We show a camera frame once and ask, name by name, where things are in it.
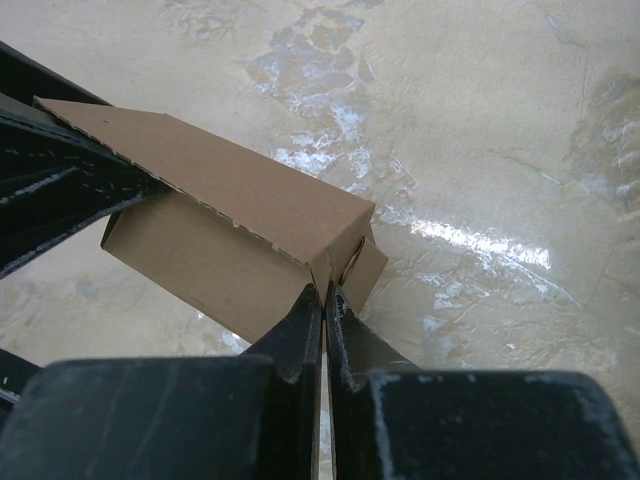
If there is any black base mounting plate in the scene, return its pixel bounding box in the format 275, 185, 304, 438
0, 42, 109, 106

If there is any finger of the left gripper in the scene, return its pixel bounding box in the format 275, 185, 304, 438
1, 110, 168, 277

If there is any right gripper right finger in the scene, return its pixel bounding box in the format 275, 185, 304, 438
325, 286, 639, 479

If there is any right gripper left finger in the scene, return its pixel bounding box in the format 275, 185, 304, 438
1, 285, 322, 479

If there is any brown cardboard box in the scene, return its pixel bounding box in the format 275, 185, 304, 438
39, 99, 388, 342

